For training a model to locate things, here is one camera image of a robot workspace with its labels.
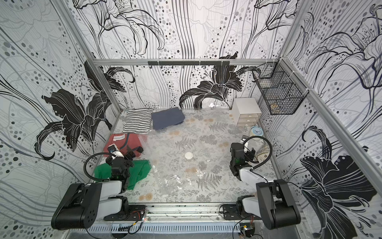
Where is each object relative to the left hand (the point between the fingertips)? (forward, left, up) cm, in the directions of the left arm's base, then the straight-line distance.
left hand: (123, 150), depth 88 cm
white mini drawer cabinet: (+28, -77, +8) cm, 82 cm away
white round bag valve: (+1, -39, -6) cm, 39 cm away
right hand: (+5, -74, +2) cm, 75 cm away
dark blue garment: (+29, -19, -3) cm, 35 cm away
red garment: (+10, +6, -6) cm, 13 cm away
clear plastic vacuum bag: (-6, -32, -7) cm, 33 cm away
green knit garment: (-11, +12, -8) cm, 18 cm away
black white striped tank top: (+29, +2, -8) cm, 30 cm away
